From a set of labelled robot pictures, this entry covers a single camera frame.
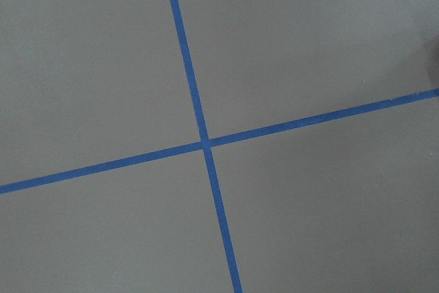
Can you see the blue tape line lengthwise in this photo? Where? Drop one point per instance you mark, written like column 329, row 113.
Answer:
column 206, row 147

